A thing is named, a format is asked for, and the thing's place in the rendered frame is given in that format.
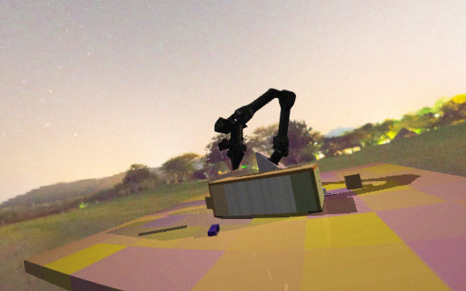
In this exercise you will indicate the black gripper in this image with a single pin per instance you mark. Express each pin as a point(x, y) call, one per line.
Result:
point(235, 152)

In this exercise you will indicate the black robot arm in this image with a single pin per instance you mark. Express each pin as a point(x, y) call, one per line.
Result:
point(236, 123)

